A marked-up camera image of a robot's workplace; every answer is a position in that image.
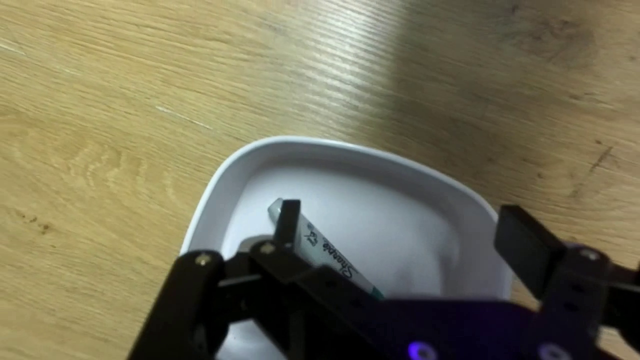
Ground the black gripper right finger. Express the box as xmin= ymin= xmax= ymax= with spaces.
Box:
xmin=492 ymin=203 xmax=640 ymax=360

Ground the white bowl with yellow print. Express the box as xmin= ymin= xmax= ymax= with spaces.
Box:
xmin=177 ymin=135 xmax=515 ymax=360

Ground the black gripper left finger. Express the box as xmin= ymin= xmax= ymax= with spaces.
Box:
xmin=125 ymin=198 xmax=316 ymax=360

